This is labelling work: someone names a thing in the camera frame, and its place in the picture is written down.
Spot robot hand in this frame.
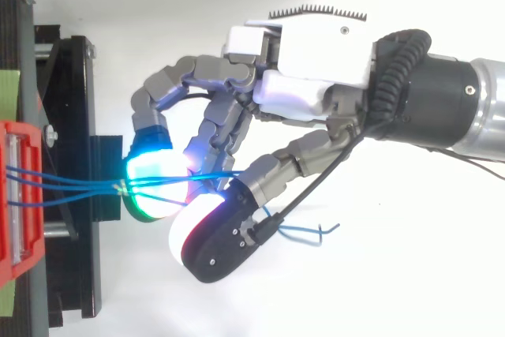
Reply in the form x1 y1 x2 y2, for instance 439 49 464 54
124 4 380 284

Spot blue cable bundle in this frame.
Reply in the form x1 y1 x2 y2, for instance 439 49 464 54
5 164 341 248

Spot black stand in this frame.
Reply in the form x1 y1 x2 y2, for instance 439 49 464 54
0 0 124 337

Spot red bin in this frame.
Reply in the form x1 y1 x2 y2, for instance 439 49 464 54
0 119 46 288

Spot black coiled cable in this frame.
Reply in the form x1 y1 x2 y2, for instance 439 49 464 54
369 29 432 126

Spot thin black cable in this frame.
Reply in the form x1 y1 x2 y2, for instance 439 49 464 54
252 119 390 246
417 144 505 180

